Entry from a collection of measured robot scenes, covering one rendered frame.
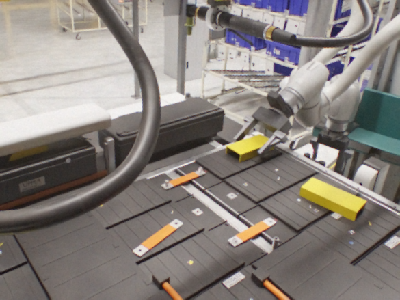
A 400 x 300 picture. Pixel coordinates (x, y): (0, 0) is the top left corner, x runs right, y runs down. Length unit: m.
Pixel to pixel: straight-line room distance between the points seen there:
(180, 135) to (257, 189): 0.33
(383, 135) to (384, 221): 1.10
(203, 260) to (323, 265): 0.27
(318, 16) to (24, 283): 1.57
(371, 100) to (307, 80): 0.85
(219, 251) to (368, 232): 0.39
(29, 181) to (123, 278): 0.40
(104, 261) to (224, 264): 0.27
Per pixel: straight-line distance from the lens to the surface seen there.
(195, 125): 1.36
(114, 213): 1.06
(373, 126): 2.25
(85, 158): 1.17
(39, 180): 1.14
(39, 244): 1.00
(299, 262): 0.97
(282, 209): 1.12
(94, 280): 0.90
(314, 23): 1.95
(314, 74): 1.43
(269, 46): 3.56
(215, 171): 1.23
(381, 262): 1.05
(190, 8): 1.50
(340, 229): 1.10
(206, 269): 0.92
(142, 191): 1.14
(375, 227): 1.15
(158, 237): 0.98
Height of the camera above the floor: 1.66
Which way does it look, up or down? 28 degrees down
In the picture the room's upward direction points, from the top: 3 degrees clockwise
